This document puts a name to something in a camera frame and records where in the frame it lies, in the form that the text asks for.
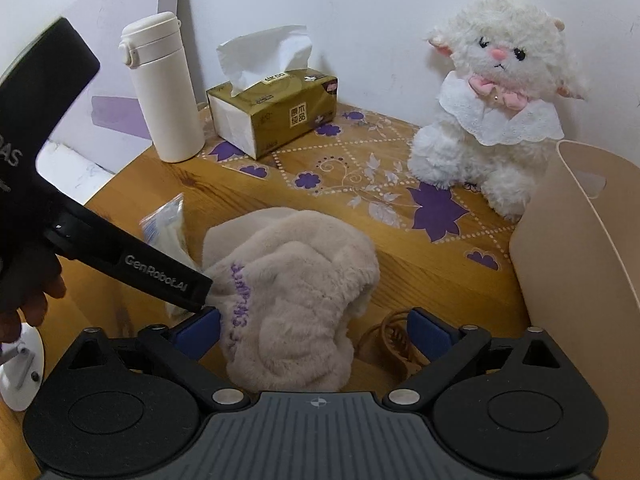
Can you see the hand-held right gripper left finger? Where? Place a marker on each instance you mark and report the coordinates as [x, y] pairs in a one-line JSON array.
[[205, 331]]

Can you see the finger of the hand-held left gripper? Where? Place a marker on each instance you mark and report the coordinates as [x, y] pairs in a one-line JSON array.
[[150, 270]]

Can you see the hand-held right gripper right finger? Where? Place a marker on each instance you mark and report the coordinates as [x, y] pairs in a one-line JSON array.
[[430, 332]]

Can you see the beige fluffy sock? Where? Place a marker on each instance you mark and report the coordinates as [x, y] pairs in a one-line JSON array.
[[300, 285]]

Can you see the beige plastic container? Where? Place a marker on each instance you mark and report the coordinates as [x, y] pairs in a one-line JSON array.
[[575, 260]]

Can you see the person's left hand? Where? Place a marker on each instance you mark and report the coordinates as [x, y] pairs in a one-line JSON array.
[[30, 317]]

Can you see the brown hair clip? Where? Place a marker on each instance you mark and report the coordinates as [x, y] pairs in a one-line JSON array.
[[395, 350]]

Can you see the clear plastic packet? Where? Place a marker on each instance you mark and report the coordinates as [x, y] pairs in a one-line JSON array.
[[167, 230]]

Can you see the white thermos bottle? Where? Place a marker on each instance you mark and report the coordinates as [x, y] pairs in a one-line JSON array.
[[165, 100]]

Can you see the white phone stand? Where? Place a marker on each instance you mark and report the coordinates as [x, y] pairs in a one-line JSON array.
[[25, 385]]

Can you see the white lamb plush toy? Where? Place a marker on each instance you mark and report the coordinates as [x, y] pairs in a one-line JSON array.
[[480, 160]]

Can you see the purple floral table mat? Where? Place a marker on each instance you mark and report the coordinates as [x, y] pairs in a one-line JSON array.
[[350, 170]]

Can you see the gold tissue box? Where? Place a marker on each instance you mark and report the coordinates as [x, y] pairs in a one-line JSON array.
[[280, 110]]

